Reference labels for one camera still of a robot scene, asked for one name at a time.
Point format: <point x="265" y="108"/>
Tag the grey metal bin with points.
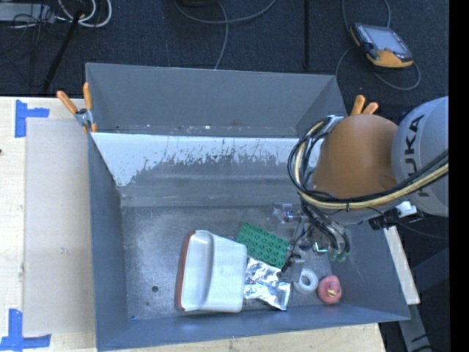
<point x="165" y="240"/>

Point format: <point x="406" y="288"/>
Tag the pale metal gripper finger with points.
<point x="293" y="268"/>
<point x="286" y="214"/>

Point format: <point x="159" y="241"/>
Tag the white tub with orange rim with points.
<point x="212" y="273"/>

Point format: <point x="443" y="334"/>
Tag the white tape roll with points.
<point x="306" y="281"/>

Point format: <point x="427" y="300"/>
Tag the pale wood flat board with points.
<point x="55" y="226"/>

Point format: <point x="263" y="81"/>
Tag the red toy fruit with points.
<point x="329" y="289"/>

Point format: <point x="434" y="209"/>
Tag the crumpled silver foil packet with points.
<point x="265" y="284"/>

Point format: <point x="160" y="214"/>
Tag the green studded flat plate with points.
<point x="265" y="244"/>

